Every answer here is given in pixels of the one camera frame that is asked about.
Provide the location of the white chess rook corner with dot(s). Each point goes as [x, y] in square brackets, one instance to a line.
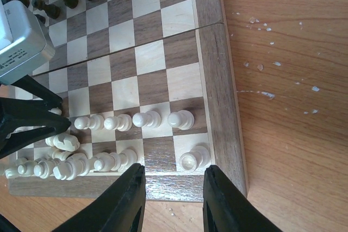
[196, 159]

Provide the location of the wooden chess board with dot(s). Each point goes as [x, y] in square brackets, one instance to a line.
[128, 56]

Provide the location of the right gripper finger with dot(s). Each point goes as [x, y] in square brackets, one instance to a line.
[120, 207]
[225, 208]

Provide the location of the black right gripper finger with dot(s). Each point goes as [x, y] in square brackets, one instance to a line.
[49, 98]
[24, 128]

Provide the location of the white chess pawn placed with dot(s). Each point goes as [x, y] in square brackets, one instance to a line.
[183, 120]

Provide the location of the white chess knight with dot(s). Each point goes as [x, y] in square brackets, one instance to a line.
[63, 141]

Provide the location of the white piece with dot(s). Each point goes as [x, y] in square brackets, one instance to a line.
[94, 122]

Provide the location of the white chess pieces pile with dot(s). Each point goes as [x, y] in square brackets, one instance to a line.
[75, 165]

